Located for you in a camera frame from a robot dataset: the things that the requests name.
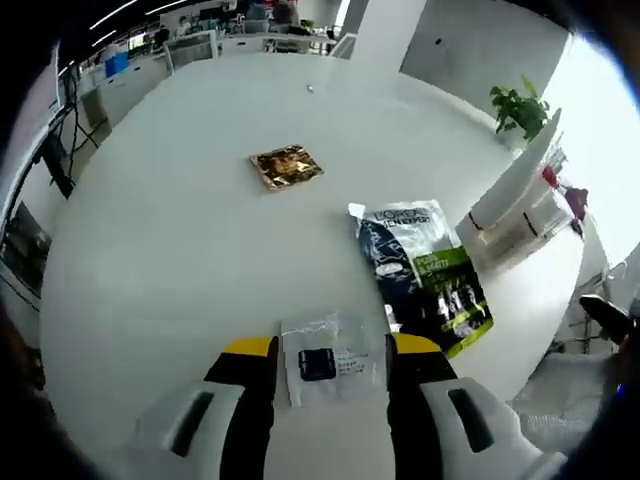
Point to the small silver skincare sachet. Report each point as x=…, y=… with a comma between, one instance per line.
x=325, y=360

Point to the tall white skincare tube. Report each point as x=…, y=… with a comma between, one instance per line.
x=510, y=185

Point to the red-collared white skincare bottle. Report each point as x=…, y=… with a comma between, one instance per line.
x=549, y=177

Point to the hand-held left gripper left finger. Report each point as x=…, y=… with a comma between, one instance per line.
x=250, y=415

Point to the white background chair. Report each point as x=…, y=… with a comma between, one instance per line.
x=345, y=46

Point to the gold foil skincare sachet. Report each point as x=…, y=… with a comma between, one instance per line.
x=287, y=167

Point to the dark green skincare sachet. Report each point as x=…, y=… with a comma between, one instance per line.
x=425, y=270

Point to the potted green plant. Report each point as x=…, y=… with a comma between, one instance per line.
x=520, y=107

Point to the blue storage box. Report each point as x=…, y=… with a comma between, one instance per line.
x=118, y=66

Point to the short clear-capped white skincare bottle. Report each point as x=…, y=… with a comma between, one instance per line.
x=505, y=245

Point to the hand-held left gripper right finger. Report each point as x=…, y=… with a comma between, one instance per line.
x=415, y=415

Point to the grey mesh office chair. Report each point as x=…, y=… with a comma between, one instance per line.
x=560, y=395

